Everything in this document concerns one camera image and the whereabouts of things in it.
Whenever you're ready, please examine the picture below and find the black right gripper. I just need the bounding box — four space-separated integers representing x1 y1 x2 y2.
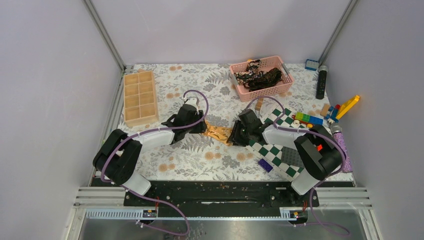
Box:
226 119 253 147

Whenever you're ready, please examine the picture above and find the yellow patterned tie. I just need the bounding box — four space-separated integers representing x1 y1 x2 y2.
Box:
202 120 233 146

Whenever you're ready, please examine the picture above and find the wooden compartment tray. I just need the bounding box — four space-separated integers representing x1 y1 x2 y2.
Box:
123 71 159 127

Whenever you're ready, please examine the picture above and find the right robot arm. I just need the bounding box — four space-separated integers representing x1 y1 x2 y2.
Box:
227 109 346 206

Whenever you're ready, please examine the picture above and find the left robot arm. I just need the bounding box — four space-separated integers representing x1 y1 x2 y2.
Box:
92 103 207 206

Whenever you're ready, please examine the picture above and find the floral table cloth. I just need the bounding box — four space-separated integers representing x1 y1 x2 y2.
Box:
104 63 352 182

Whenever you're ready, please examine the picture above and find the purple lego brick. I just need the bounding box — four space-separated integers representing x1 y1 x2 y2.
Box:
258 159 273 173

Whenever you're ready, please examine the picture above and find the green white chessboard mat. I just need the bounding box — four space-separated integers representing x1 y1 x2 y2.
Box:
247 106 307 181

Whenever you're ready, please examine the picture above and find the curved wooden block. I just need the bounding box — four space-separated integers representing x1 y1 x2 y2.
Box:
255 98 264 112

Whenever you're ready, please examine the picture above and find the dark grey lego plate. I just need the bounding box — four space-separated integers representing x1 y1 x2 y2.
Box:
281 146 304 168

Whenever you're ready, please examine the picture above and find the black floral tie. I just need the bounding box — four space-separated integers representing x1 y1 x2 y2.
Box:
234 59 283 92

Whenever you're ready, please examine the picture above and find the pink plastic basket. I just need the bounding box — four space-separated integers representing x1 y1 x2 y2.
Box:
229 55 294 102

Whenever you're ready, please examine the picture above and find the colourful lego brick pile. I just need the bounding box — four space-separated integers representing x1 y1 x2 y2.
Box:
291 104 341 126

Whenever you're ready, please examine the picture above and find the purple glitter tube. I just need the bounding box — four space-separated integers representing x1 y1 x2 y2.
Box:
330 122 353 173

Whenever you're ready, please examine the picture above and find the blue white lego brick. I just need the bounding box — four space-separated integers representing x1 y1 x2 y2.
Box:
304 59 320 71

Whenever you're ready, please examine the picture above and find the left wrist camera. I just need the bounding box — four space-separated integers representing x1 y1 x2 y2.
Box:
184 97 200 108

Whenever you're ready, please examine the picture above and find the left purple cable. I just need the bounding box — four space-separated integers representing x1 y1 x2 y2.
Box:
99 89 210 237

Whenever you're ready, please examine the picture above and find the purple cable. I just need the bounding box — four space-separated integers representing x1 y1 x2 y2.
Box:
99 89 210 237
245 96 351 237

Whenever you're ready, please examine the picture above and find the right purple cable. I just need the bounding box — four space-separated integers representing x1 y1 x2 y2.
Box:
245 96 351 237

